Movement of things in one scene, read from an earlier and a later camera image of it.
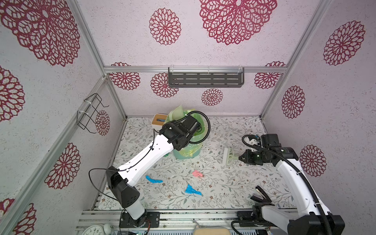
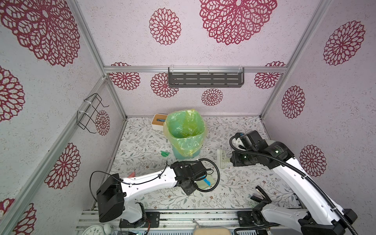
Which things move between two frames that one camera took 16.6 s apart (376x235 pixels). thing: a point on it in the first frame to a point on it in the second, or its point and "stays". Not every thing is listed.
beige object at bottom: [212, 230] stays
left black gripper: [172, 123] to [189, 191]
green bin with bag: [193, 150] stays
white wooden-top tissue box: [158, 120] stays
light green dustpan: [176, 114] to [201, 183]
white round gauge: [94, 230] stays
